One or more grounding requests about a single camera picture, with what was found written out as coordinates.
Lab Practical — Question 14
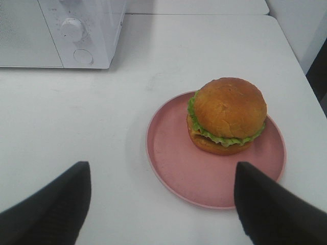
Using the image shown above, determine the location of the burger with lettuce and cheese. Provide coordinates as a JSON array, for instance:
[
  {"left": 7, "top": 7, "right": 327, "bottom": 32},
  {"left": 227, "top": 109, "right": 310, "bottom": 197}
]
[{"left": 186, "top": 78, "right": 267, "bottom": 156}]

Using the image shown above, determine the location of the pink round plate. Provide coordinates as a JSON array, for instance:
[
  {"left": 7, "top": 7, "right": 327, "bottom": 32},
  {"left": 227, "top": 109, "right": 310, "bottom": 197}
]
[{"left": 146, "top": 92, "right": 287, "bottom": 209}]

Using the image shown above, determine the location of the white microwave door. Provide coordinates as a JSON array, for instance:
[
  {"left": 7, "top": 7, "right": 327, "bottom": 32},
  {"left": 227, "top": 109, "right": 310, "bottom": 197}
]
[{"left": 1, "top": 1, "right": 63, "bottom": 68}]

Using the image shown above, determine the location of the round white door button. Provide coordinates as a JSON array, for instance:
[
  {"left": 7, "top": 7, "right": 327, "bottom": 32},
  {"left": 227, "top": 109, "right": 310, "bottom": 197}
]
[{"left": 74, "top": 49, "right": 94, "bottom": 64}]

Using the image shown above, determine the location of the white timer knob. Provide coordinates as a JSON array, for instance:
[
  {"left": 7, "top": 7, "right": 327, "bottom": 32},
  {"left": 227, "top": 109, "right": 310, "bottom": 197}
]
[{"left": 60, "top": 18, "right": 85, "bottom": 42}]

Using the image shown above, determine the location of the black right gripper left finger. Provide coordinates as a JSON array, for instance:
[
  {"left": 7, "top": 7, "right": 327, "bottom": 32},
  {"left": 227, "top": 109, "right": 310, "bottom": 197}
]
[{"left": 1, "top": 161, "right": 91, "bottom": 244}]

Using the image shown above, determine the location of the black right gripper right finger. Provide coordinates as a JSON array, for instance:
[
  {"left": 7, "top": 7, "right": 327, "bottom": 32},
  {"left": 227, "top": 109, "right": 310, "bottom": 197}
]
[{"left": 234, "top": 162, "right": 326, "bottom": 244}]

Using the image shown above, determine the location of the white microwave oven body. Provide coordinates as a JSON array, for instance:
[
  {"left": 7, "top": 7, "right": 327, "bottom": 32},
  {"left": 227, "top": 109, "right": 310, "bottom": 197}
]
[{"left": 38, "top": 0, "right": 126, "bottom": 69}]

